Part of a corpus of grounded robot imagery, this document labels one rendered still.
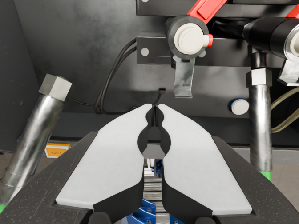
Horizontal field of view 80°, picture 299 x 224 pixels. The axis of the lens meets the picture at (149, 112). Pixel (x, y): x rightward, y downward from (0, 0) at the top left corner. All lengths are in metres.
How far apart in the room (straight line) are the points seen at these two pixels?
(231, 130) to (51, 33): 0.45
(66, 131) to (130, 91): 0.17
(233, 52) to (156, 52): 0.10
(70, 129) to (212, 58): 0.33
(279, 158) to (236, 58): 0.25
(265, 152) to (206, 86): 0.28
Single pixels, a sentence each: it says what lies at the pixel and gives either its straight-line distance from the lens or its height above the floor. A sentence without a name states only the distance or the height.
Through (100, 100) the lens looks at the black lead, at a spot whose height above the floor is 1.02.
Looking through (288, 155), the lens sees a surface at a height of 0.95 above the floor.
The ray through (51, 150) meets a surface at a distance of 0.43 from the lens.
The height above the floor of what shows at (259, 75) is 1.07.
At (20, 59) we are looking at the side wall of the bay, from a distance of 0.48.
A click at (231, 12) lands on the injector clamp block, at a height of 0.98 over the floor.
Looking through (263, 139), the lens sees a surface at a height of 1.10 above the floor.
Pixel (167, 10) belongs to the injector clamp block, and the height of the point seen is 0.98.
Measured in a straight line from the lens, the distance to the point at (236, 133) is 0.45.
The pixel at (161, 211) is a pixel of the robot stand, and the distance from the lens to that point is 0.76.
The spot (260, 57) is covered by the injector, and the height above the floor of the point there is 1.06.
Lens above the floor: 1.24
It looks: 61 degrees down
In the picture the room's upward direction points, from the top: 175 degrees counter-clockwise
